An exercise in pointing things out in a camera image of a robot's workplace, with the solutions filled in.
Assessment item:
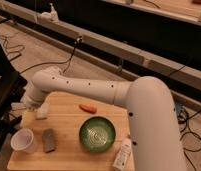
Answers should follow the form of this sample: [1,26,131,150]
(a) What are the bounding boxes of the white object on rail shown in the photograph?
[39,4,59,22]

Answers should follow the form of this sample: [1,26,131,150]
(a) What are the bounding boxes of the black floor cable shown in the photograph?
[0,34,84,76]

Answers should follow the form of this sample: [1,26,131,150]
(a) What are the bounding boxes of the orange carrot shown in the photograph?
[79,104,97,114]

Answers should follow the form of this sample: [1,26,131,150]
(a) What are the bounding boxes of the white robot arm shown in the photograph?
[22,67,187,171]

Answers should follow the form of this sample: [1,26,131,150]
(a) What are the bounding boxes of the white squeeze bottle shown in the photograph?
[113,138,132,171]

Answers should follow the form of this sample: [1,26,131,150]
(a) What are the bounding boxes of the grey sponge block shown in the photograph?
[42,128,56,153]

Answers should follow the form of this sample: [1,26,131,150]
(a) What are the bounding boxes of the blue power box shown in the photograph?
[175,102,183,115]

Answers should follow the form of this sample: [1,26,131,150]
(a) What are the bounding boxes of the green ceramic bowl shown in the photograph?
[79,116,116,153]

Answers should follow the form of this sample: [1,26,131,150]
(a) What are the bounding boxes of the black chair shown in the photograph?
[0,44,27,151]

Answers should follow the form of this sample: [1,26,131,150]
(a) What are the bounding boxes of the white sponge block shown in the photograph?
[36,103,49,120]

